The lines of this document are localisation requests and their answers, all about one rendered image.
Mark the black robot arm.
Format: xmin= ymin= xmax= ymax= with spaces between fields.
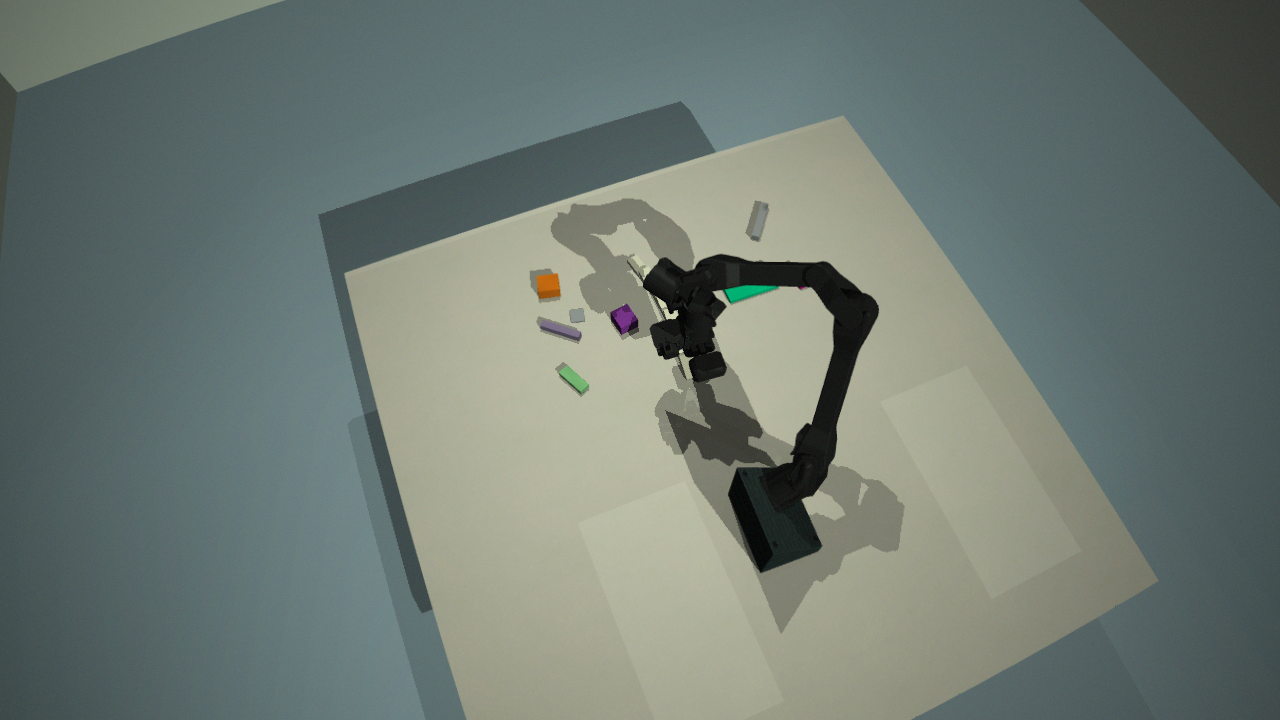
xmin=643 ymin=254 xmax=879 ymax=512

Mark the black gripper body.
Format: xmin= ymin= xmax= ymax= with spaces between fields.
xmin=666 ymin=299 xmax=727 ymax=383

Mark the orange block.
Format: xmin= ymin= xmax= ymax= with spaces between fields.
xmin=538 ymin=273 xmax=561 ymax=299

